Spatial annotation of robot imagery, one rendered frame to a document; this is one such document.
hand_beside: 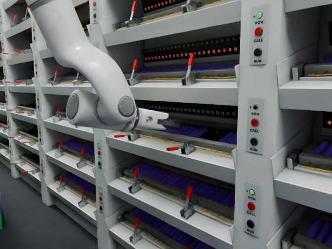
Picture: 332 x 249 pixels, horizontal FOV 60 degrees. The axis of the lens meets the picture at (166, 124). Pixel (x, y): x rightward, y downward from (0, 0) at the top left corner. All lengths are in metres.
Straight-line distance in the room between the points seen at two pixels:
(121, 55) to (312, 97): 0.78
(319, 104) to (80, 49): 0.50
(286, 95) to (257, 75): 0.08
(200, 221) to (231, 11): 0.56
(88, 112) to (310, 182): 0.49
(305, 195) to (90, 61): 0.52
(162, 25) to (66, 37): 0.32
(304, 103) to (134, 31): 0.59
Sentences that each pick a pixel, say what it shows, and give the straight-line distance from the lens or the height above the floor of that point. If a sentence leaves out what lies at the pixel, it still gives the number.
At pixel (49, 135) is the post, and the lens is 1.82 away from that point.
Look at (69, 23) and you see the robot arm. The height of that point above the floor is 0.85.
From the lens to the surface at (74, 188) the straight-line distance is 1.70.
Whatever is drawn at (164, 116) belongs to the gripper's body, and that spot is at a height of 0.63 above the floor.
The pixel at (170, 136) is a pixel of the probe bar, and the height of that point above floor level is 0.56.
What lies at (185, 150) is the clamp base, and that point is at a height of 0.53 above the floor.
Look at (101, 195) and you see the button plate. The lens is 1.27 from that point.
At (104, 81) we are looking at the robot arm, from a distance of 0.62.
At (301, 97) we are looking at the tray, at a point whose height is 0.69.
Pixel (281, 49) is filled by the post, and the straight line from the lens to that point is 0.65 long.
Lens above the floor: 0.72
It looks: 8 degrees down
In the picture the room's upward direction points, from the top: straight up
